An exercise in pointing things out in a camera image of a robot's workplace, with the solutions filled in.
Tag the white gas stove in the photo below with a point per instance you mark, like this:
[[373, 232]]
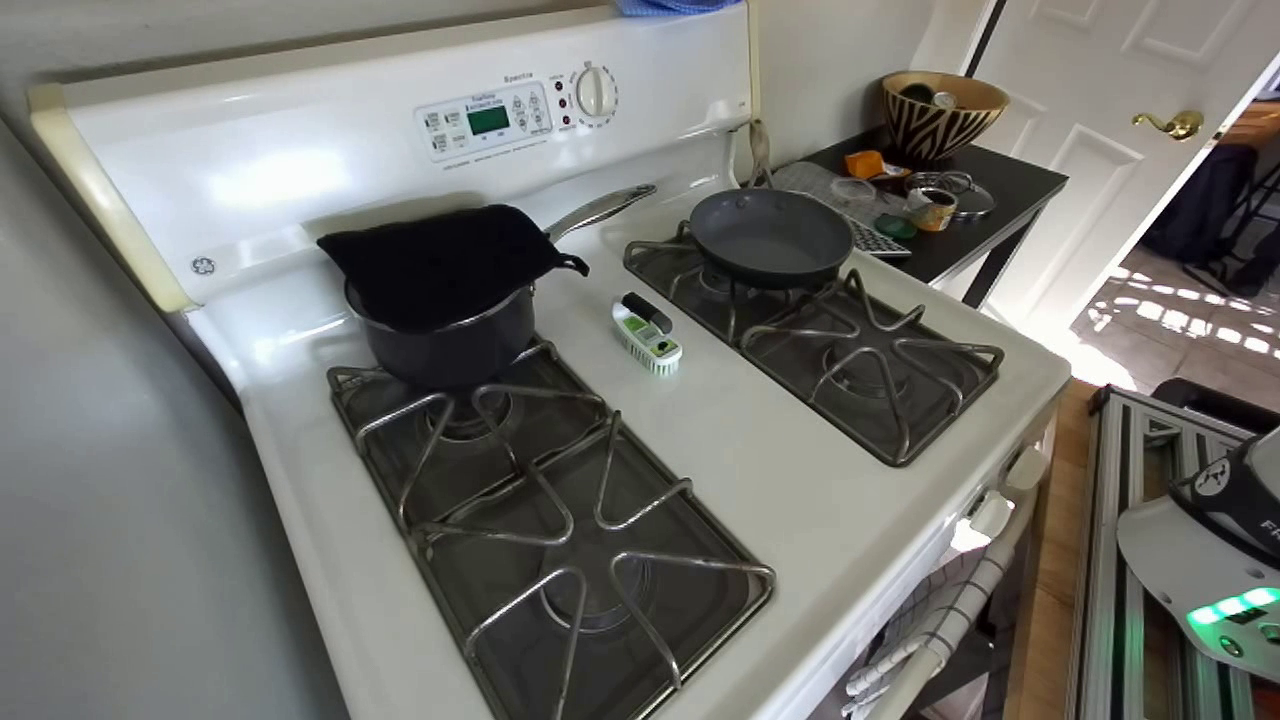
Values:
[[800, 533]]

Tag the green white kitchen thermometer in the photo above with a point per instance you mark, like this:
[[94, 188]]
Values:
[[644, 331]]

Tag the dark frying pan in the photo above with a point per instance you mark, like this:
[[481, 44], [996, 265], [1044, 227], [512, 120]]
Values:
[[767, 232]]

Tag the black cooking pot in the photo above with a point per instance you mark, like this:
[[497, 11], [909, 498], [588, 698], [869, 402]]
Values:
[[440, 351]]

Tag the black grate under pot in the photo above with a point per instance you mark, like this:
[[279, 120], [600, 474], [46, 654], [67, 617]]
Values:
[[535, 533]]

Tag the black grate under pan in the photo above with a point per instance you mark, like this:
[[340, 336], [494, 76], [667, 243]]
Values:
[[855, 363]]

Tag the white oven dial knob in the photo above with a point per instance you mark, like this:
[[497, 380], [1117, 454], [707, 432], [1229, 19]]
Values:
[[599, 91]]

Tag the small orange object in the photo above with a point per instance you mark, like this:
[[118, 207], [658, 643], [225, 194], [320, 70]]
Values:
[[866, 165]]

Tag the small round cup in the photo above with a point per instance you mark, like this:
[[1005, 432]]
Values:
[[938, 210]]

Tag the clear glass bowl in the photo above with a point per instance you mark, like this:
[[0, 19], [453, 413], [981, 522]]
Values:
[[969, 188]]

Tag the patterned woven bowl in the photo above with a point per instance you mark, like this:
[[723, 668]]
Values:
[[940, 120]]

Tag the striped hanging dish towel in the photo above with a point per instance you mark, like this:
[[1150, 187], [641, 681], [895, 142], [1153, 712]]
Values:
[[932, 627]]

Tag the black side table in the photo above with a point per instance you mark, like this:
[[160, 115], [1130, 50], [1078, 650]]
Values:
[[1021, 187]]

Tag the white panel door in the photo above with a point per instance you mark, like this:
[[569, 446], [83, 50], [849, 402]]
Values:
[[1067, 203]]

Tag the grey refrigerator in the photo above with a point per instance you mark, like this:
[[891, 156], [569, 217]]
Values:
[[121, 465]]

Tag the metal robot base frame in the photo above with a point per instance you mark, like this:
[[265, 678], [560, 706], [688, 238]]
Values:
[[1107, 562]]

